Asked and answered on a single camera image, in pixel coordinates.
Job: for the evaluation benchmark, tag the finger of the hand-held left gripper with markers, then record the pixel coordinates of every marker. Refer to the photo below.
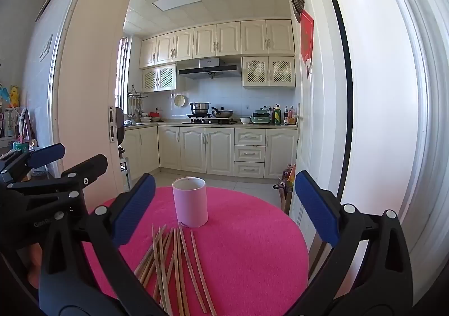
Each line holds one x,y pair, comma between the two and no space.
45,155
87,168

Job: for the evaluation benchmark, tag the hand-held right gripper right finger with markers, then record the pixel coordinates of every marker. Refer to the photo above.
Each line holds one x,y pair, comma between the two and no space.
315,207

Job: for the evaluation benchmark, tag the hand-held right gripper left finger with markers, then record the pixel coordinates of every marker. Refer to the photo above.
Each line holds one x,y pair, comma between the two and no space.
135,210

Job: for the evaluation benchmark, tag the pink cup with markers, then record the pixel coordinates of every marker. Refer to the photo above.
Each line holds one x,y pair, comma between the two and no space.
189,203

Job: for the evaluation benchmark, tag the bunch of wooden chopsticks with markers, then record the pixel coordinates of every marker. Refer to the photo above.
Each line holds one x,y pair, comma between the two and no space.
162,267

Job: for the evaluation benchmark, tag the cardboard box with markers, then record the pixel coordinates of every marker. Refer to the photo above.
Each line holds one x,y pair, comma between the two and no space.
285,196

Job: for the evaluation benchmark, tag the white storage rack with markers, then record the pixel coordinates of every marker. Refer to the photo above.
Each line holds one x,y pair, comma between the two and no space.
125,173

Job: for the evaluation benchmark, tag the orange snack bag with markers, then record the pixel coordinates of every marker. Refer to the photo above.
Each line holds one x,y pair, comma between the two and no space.
292,175

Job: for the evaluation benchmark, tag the cluttered shelf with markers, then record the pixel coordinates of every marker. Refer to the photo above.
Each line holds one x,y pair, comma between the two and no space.
15,123

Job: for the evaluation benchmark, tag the metal door lock plate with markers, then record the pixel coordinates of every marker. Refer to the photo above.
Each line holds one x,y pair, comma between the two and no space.
112,124

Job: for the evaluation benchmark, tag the yellow plush toy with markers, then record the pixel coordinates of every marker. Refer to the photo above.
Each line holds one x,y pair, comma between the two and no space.
14,95

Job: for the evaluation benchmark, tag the stacked white bowls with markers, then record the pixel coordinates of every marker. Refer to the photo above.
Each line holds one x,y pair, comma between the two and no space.
146,118

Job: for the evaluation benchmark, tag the pink round mat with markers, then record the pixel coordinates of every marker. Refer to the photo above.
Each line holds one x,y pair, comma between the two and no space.
245,249

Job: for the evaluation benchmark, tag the hanging utensil rack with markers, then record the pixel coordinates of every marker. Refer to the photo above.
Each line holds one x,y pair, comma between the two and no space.
136,101

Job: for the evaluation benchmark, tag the small red pot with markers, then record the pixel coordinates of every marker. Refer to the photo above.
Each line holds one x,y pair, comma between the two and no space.
155,116

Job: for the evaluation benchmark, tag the cream sliding door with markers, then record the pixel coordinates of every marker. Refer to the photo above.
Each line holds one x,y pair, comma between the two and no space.
87,73

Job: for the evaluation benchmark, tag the dark sauce bottle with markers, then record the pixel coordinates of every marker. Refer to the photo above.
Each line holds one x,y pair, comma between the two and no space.
286,116

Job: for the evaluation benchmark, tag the cream base cabinets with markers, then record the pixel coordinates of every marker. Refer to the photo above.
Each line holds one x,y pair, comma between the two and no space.
210,151

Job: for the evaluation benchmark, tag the green oil bottle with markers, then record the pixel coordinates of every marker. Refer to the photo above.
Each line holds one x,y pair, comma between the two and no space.
277,116

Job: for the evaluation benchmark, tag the white panel door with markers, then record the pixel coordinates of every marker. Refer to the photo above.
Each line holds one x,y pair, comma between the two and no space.
326,109

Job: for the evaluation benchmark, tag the dark glass bottle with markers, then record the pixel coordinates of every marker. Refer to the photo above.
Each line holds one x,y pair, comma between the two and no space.
273,116

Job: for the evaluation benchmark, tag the kitchen window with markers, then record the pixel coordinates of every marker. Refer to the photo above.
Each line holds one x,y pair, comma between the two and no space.
121,73

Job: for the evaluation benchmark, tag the green electric cooker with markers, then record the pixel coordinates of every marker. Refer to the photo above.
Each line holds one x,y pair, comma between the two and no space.
261,117

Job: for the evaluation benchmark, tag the white bowl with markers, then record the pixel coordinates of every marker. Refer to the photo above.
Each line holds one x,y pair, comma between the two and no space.
245,120

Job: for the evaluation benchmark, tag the cream lattice door cabinet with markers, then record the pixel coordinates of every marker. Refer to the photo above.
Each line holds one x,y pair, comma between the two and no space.
159,78
268,71

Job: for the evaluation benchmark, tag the gas stove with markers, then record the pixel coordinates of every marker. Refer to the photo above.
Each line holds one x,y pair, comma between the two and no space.
209,121

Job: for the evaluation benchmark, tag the steel cooking pot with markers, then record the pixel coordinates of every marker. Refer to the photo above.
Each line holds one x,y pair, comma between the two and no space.
199,109

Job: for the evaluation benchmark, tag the black wok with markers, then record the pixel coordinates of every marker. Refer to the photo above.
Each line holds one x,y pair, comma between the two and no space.
222,113

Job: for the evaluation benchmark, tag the black range hood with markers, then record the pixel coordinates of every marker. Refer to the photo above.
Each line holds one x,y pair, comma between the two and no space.
209,70

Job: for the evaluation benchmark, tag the ceiling light panel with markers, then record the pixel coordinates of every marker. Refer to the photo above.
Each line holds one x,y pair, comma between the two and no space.
178,0

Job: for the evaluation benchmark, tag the round patterned wall plate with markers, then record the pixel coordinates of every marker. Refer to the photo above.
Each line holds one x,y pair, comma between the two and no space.
179,100

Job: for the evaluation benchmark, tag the red wall poster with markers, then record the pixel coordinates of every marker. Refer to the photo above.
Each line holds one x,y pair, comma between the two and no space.
307,38

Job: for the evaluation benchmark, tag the cream wall cabinet row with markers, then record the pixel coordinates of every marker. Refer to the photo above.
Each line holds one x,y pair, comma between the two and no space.
217,40

